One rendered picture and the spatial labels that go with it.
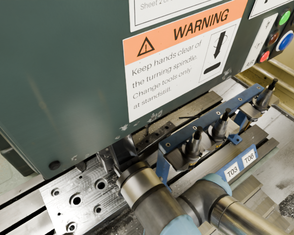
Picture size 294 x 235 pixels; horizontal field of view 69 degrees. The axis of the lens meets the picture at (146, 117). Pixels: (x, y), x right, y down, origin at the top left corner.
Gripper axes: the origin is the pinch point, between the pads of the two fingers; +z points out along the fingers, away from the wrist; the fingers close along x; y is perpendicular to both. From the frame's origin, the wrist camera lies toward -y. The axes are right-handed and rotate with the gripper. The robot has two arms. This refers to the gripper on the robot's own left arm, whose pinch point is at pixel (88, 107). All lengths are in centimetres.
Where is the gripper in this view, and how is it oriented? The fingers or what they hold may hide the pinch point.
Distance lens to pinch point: 52.7
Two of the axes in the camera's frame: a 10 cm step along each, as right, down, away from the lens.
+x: 8.1, -4.5, 3.7
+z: -5.8, -6.5, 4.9
